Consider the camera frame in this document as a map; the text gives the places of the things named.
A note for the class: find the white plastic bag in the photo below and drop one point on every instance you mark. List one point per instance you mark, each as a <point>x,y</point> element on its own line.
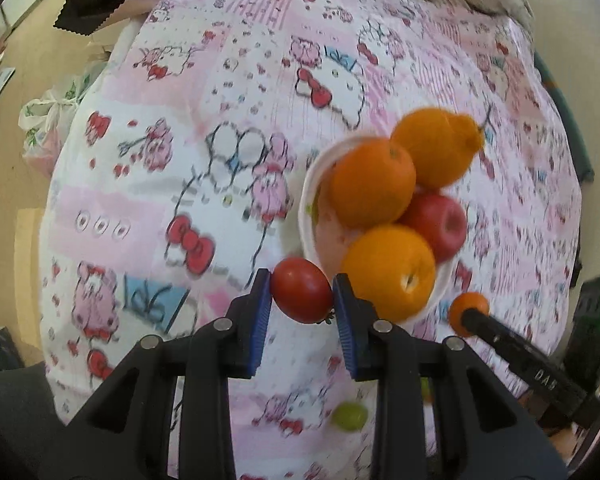
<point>46,121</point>

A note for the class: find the bumpy necked orange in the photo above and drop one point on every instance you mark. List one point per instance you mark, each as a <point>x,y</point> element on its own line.
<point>442,144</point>

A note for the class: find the green cherry tomato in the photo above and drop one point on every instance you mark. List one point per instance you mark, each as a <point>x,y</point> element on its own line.
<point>349,416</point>

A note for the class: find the round orange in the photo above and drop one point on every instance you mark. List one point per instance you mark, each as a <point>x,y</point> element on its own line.
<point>372,184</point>

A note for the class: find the teal bed edge cushion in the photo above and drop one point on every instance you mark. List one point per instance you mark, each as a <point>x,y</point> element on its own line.
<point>579,153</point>

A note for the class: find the large orange with navel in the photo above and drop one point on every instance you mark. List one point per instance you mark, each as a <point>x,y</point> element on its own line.
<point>392,267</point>

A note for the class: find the pink strawberry bowl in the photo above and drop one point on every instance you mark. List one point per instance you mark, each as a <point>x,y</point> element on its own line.
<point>324,239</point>

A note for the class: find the pink hello kitty bedspread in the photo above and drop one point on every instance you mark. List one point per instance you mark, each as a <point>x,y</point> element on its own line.
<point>182,175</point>

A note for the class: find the red apple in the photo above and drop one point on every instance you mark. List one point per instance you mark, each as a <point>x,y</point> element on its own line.
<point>439,220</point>

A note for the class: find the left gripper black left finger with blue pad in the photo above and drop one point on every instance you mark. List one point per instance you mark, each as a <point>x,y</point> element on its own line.
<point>170,396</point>

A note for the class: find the red cherry tomato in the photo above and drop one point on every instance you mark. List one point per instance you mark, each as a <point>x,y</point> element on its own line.
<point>301,291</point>

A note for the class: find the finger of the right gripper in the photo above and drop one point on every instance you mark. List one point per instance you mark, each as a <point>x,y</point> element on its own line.
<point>544,377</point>

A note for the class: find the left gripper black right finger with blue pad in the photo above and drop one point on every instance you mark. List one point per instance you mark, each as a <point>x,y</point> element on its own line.
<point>440,411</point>

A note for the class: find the small mandarin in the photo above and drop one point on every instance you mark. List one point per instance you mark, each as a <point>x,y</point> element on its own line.
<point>466,301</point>

